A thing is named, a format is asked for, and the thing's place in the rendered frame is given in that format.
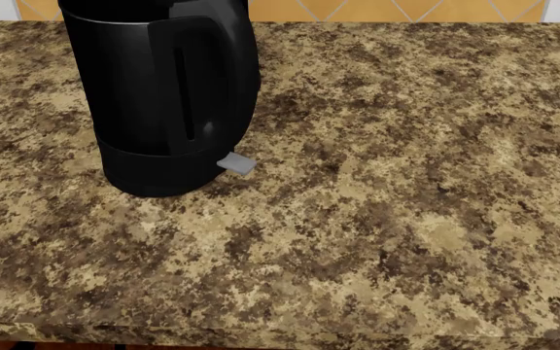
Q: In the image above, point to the black electric kettle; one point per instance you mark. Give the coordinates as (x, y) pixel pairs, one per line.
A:
(129, 91)

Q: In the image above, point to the grey kettle power switch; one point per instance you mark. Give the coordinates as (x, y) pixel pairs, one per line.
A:
(235, 163)

